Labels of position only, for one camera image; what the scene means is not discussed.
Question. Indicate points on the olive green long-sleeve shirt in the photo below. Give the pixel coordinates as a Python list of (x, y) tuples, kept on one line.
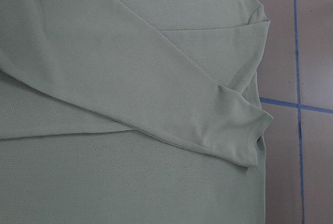
[(132, 111)]

